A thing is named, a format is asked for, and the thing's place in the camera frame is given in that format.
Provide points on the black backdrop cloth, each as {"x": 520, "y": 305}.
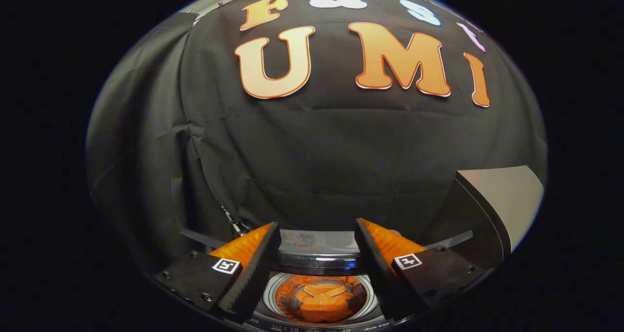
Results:
{"x": 341, "y": 142}

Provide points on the grey cabinet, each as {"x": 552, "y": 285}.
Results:
{"x": 512, "y": 195}

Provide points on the yellow polo shirt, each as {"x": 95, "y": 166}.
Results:
{"x": 321, "y": 307}

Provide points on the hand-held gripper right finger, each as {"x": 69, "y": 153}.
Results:
{"x": 375, "y": 276}

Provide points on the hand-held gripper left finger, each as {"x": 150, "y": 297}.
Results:
{"x": 253, "y": 278}

